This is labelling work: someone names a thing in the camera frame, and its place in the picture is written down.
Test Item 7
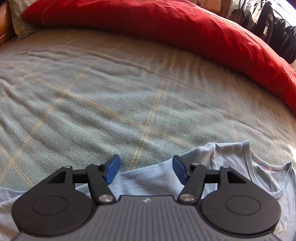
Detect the red duvet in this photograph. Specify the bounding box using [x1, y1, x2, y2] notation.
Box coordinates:
[22, 0, 296, 115]

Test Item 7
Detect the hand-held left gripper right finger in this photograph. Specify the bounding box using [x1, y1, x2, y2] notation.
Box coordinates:
[172, 155, 247, 205]

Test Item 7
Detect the light blue cartoon print shirt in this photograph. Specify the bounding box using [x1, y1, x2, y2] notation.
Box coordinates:
[0, 140, 296, 241]

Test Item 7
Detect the black jacket with badge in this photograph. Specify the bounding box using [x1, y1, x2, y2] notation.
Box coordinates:
[254, 1, 276, 44]

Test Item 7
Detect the brown chair with cloth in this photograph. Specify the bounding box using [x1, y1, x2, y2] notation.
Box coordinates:
[196, 0, 234, 15]

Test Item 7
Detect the wooden headboard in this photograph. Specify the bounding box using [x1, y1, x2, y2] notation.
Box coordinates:
[0, 0, 14, 47]

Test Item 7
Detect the plain black jacket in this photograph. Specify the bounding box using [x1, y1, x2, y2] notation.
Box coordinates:
[270, 20, 296, 64]

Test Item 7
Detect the grey hanging garment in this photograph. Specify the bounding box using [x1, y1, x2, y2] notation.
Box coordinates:
[229, 0, 257, 30]

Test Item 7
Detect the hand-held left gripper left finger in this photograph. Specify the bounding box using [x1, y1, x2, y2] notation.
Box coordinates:
[47, 155, 121, 205]

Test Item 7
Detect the grey pillow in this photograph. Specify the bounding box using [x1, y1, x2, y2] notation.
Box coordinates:
[8, 0, 41, 40]

